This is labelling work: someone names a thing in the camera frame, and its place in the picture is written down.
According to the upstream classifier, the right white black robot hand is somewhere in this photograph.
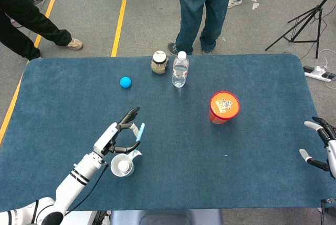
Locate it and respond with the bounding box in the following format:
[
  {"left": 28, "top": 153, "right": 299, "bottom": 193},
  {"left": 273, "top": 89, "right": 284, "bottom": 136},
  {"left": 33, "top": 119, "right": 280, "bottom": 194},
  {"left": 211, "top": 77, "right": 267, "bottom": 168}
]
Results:
[{"left": 299, "top": 116, "right": 336, "bottom": 180}]

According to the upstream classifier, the person in blue jeans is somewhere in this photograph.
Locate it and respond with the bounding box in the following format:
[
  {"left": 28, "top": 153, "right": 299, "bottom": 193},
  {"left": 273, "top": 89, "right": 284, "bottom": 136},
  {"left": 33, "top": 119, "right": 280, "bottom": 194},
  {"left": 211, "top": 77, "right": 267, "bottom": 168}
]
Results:
[{"left": 167, "top": 0, "right": 238, "bottom": 56}]

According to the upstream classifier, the clear plastic water bottle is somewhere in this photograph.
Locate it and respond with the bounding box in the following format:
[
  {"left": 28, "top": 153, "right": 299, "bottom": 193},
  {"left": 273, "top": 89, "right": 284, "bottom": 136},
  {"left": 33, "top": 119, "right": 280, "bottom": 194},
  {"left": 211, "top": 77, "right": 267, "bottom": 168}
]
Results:
[{"left": 172, "top": 50, "right": 190, "bottom": 88}]

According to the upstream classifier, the white power strip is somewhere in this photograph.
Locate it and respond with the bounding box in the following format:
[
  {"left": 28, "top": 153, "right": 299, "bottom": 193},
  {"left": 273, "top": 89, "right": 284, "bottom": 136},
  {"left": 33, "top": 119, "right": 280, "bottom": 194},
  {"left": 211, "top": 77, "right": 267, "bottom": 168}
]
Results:
[{"left": 303, "top": 65, "right": 336, "bottom": 83}]

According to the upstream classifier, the person in black clothes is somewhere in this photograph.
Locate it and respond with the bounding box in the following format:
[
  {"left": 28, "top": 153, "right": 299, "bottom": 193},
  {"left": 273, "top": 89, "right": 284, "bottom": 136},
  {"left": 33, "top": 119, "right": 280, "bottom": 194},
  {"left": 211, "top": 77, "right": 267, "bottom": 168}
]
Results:
[{"left": 0, "top": 0, "right": 84, "bottom": 62}]

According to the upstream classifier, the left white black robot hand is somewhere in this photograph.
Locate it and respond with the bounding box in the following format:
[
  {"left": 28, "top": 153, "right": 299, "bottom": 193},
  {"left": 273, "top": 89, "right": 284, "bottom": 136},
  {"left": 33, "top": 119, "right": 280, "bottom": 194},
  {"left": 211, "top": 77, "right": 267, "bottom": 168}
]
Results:
[{"left": 93, "top": 107, "right": 141, "bottom": 157}]

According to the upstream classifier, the glass jar white lid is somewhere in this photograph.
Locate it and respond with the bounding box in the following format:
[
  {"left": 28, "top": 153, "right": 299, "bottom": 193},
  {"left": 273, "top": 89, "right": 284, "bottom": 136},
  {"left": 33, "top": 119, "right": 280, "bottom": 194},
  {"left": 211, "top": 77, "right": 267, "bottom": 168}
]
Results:
[{"left": 150, "top": 50, "right": 170, "bottom": 75}]

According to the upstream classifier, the black metal stand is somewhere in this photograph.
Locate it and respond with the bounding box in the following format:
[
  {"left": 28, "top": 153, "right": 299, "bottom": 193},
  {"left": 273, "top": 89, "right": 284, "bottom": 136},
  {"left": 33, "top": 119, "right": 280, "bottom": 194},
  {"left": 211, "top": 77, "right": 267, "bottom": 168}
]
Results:
[{"left": 319, "top": 198, "right": 336, "bottom": 225}]

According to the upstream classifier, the white robot base panel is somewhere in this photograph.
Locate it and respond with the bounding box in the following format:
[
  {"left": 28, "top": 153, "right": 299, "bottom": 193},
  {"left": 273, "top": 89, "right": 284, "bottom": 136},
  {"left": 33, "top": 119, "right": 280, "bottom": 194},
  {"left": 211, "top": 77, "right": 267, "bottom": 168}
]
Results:
[{"left": 62, "top": 210, "right": 97, "bottom": 225}]

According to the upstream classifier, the white crumpled tissue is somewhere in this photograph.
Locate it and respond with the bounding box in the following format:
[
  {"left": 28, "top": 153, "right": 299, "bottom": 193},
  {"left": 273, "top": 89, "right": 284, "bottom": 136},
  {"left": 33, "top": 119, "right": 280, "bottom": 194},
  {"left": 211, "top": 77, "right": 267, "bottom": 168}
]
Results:
[{"left": 243, "top": 0, "right": 260, "bottom": 10}]

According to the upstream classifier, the light blue toothbrush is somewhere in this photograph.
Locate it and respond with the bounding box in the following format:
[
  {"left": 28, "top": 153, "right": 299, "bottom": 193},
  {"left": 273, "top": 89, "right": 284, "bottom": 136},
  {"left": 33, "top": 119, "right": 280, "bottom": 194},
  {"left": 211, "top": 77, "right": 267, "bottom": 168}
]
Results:
[{"left": 130, "top": 122, "right": 145, "bottom": 161}]

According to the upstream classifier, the black tripod stand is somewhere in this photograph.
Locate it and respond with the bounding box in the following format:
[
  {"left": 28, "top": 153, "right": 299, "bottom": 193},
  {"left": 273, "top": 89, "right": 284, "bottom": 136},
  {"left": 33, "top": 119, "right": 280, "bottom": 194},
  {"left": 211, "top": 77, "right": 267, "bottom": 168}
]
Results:
[{"left": 265, "top": 0, "right": 336, "bottom": 59}]

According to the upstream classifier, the orange tub with red rim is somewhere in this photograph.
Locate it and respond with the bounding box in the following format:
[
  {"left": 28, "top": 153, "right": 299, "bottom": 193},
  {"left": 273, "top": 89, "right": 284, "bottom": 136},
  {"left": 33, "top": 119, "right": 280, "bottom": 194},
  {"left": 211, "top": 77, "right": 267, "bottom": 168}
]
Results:
[{"left": 208, "top": 91, "right": 240, "bottom": 126}]

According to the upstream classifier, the blue table cloth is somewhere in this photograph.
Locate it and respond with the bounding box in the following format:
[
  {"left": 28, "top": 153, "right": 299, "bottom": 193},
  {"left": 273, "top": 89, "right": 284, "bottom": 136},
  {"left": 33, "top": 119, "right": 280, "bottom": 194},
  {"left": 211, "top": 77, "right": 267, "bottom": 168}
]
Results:
[{"left": 0, "top": 53, "right": 336, "bottom": 213}]

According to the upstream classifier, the blue foam ball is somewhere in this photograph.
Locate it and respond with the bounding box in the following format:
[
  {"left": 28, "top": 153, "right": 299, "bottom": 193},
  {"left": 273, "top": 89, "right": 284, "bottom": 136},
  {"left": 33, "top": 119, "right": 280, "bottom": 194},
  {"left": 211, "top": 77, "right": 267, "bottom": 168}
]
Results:
[{"left": 120, "top": 76, "right": 132, "bottom": 89}]

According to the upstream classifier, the white cup with handle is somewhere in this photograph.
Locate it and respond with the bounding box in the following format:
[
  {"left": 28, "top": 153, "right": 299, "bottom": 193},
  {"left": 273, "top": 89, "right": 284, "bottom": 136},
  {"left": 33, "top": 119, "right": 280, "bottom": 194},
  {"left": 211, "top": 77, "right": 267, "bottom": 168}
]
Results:
[{"left": 110, "top": 149, "right": 142, "bottom": 177}]

